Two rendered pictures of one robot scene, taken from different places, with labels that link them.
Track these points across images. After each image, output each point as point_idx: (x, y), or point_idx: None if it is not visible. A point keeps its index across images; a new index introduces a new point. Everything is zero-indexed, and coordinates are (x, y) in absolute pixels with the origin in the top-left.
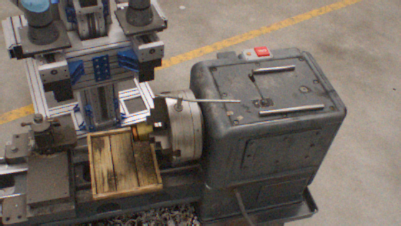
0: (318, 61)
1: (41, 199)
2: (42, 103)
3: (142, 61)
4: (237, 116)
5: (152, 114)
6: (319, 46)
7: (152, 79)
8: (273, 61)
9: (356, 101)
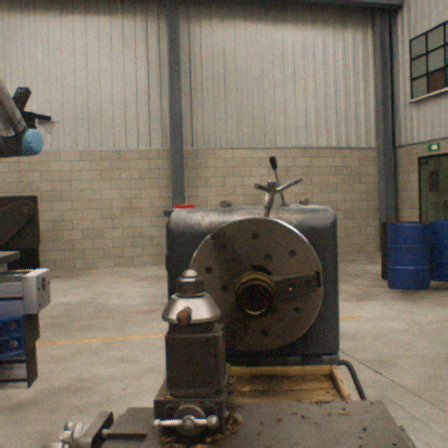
0: (25, 419)
1: (396, 430)
2: None
3: (39, 311)
4: (305, 206)
5: (242, 257)
6: (2, 411)
7: (36, 376)
8: (206, 207)
9: (120, 413)
